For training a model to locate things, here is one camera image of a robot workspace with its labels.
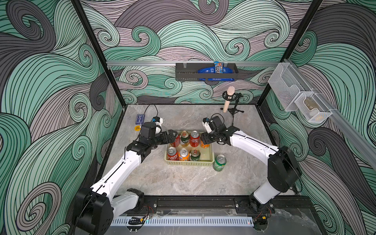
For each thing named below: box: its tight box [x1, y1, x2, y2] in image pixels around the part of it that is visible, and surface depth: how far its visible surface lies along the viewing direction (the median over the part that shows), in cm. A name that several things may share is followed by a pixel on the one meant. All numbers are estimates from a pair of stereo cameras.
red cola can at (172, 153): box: [166, 146, 179, 161], surface depth 83 cm
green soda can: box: [212, 154, 227, 172], surface depth 81 cm
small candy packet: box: [213, 61, 224, 74], surface depth 92 cm
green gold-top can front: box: [189, 147, 201, 162], surface depth 83 cm
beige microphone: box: [223, 86, 236, 114], surface depth 94 cm
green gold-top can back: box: [180, 130, 190, 147], surface depth 91 cm
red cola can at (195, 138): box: [189, 130, 201, 148], surface depth 91 cm
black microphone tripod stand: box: [222, 91, 245, 126], surface depth 97 cm
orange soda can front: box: [178, 147, 190, 162], surface depth 83 cm
